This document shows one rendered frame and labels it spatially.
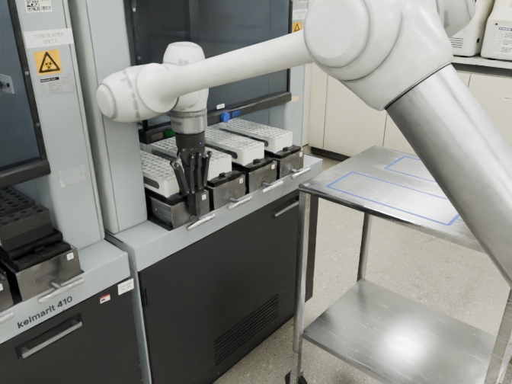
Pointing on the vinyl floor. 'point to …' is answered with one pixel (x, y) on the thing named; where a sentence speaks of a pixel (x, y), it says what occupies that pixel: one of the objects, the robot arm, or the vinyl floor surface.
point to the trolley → (481, 350)
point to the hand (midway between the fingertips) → (194, 202)
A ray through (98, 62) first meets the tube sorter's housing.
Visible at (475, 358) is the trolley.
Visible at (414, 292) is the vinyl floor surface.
